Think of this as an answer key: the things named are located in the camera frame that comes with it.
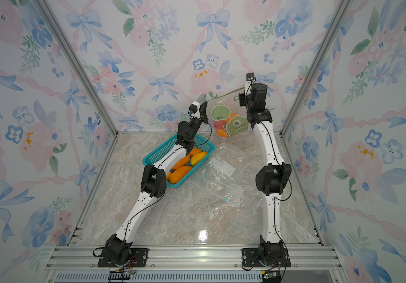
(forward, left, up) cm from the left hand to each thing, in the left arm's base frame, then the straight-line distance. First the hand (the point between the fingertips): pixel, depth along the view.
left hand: (207, 100), depth 89 cm
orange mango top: (-20, +7, -16) cm, 27 cm away
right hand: (+3, -21, +6) cm, 22 cm away
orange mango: (+1, -14, -11) cm, 18 cm away
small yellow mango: (-15, +6, -28) cm, 33 cm away
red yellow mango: (-1, -6, -16) cm, 17 cm away
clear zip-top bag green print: (+1, -11, -12) cm, 16 cm away
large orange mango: (+1, -8, -23) cm, 24 cm away
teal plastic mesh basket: (-5, +4, -27) cm, 28 cm away
